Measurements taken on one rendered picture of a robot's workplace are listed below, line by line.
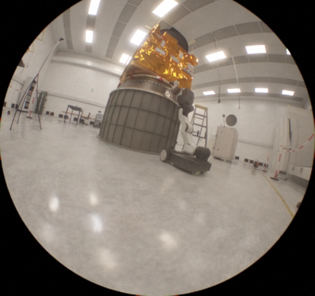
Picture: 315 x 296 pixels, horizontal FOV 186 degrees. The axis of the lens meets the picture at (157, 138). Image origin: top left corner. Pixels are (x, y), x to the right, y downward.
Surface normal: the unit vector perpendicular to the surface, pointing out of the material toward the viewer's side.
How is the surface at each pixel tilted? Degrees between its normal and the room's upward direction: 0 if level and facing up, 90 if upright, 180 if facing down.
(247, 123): 90
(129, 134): 90
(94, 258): 0
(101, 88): 90
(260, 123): 90
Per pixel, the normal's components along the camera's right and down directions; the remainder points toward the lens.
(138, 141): 0.19, 0.06
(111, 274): 0.23, -0.97
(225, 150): -0.80, -0.18
